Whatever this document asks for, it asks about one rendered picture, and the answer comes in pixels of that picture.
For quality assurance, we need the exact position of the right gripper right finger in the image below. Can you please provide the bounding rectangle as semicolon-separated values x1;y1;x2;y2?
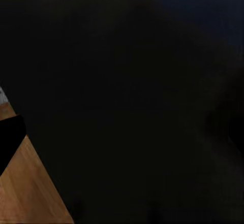
228;115;244;156

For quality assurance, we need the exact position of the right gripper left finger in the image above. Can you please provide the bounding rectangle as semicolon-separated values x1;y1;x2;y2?
0;115;26;176

